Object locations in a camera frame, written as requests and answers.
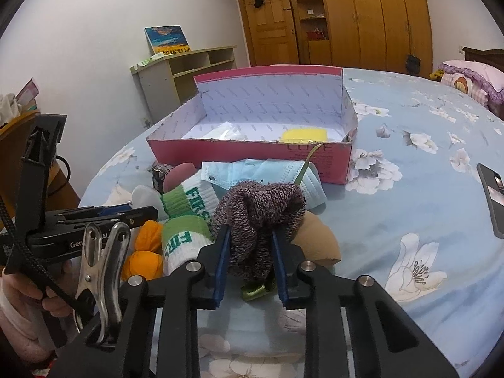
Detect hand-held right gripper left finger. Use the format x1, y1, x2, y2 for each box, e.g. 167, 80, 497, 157
51, 224, 233, 378

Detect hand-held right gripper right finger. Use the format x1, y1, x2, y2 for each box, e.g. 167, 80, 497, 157
271, 230, 459, 378

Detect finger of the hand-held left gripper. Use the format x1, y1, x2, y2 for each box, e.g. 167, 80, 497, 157
55, 206, 159, 230
79, 203, 133, 215

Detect orange cloth bundle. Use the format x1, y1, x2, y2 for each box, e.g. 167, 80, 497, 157
121, 220, 164, 282

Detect white and green sock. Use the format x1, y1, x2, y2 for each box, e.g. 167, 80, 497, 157
161, 216, 213, 276
159, 172, 221, 221

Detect tan makeup sponge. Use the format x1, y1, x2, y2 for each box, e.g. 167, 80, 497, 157
293, 210, 341, 268

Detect grey purple knit sock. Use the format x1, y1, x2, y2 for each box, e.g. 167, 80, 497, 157
213, 180, 318, 281

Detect pink makeup sponge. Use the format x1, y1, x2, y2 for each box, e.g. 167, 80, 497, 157
163, 163, 195, 193

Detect pink cardboard shoe box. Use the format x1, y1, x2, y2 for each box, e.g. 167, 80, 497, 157
146, 64, 359, 185

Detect person's left hand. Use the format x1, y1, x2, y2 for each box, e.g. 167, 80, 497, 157
0, 262, 79, 324

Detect green satin ribbon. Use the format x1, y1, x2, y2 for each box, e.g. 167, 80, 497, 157
241, 144, 321, 301

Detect dark patterned pouch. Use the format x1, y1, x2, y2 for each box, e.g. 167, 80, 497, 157
152, 164, 174, 194

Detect metal spring clip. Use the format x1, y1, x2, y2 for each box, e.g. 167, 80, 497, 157
75, 221, 131, 347

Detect wooden cabinet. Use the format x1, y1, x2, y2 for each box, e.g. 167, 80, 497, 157
0, 108, 81, 213

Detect blue face mask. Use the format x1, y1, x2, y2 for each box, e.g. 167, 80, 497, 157
252, 159, 328, 210
201, 159, 272, 190

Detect pale green shelf desk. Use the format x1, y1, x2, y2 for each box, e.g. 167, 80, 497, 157
131, 46, 237, 127

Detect yellow sponge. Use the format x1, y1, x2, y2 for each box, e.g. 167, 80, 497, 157
280, 128, 329, 145

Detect white cloth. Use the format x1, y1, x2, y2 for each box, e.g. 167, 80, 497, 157
0, 94, 20, 124

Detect pink card box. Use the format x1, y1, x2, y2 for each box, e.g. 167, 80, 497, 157
16, 78, 40, 108

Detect papers on shelf desk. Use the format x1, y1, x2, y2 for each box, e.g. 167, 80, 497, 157
134, 54, 166, 67

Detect blue floral bedsheet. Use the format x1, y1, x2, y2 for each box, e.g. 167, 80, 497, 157
79, 65, 504, 378

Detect blue and yellow painting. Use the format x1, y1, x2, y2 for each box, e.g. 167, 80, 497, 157
144, 26, 192, 55

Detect black smartphone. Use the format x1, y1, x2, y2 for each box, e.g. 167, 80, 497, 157
476, 163, 504, 239

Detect wooden door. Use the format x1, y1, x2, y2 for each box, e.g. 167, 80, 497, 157
236, 0, 300, 67

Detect wooden wardrobe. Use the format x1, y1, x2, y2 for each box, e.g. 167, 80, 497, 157
216, 0, 434, 78

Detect pink ruffled pillow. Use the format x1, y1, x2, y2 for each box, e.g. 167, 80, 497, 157
440, 60, 504, 106

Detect dark wooden headboard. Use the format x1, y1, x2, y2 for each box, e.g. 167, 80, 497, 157
462, 46, 504, 72

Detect black braided cable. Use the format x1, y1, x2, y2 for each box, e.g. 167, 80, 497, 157
0, 193, 93, 325

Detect thin black cable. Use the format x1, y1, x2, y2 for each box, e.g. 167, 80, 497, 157
49, 155, 72, 195

